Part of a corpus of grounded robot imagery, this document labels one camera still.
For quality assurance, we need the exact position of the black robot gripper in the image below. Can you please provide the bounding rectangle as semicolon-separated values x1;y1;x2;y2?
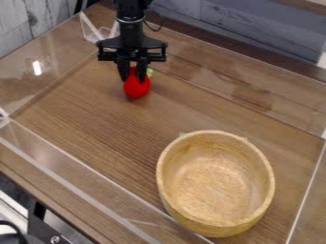
95;35;168;83

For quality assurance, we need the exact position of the black cable under table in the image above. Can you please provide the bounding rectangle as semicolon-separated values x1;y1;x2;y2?
0;218;28;244

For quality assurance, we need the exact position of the red plush strawberry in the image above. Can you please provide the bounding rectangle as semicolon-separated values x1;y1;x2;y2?
123;67;151;99

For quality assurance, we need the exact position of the clear acrylic corner bracket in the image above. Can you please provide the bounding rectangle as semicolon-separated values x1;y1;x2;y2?
79;12;120;44

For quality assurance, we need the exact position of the clear acrylic enclosure wall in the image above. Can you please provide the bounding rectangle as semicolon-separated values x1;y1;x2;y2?
0;114;212;244

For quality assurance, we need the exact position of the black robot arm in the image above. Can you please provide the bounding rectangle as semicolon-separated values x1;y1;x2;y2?
95;0;168;83

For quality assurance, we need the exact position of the oval wooden bowl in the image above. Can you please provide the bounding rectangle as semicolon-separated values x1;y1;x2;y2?
155;130;276;237

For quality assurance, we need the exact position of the black metal table bracket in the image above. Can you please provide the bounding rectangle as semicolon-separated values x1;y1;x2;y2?
26;202;72;244

